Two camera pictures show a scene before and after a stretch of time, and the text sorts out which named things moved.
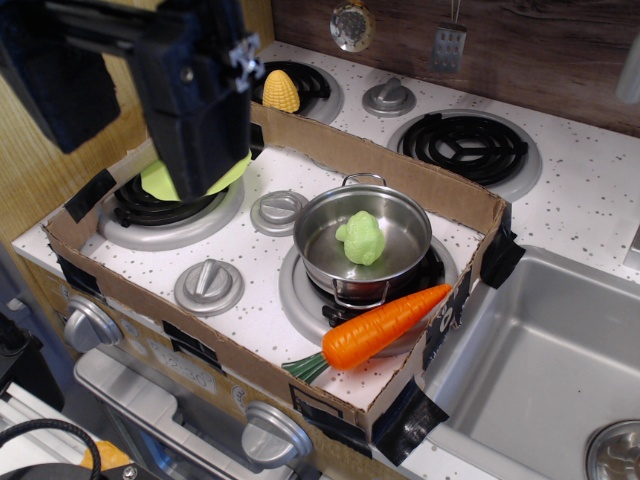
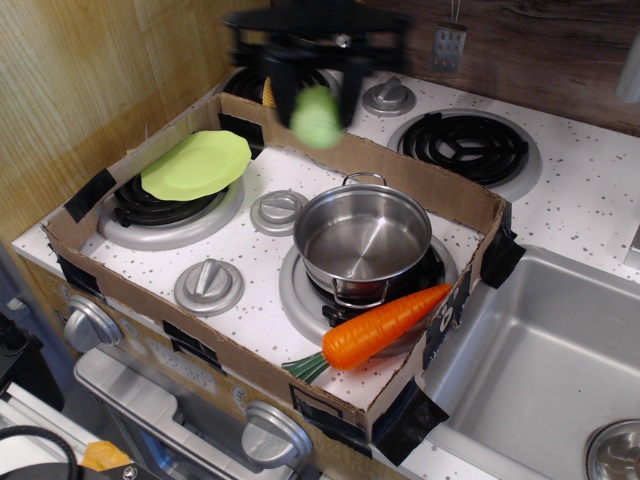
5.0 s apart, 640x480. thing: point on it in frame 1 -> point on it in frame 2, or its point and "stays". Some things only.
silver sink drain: (613, 453) stays
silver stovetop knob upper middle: (274, 213) stays
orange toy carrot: (372, 336) stays
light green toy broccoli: (363, 240) -> (316, 118)
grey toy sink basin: (543, 357) stays
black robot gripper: (194, 63) -> (289, 32)
